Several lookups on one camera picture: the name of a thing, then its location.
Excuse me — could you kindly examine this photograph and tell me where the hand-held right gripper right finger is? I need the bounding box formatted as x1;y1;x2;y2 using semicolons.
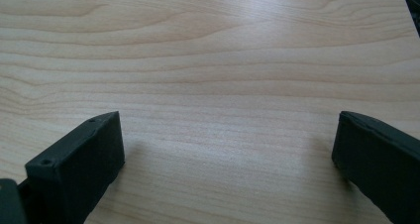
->
331;110;420;224

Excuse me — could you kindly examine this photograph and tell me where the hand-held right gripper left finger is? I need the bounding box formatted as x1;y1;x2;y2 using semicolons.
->
17;110;126;224

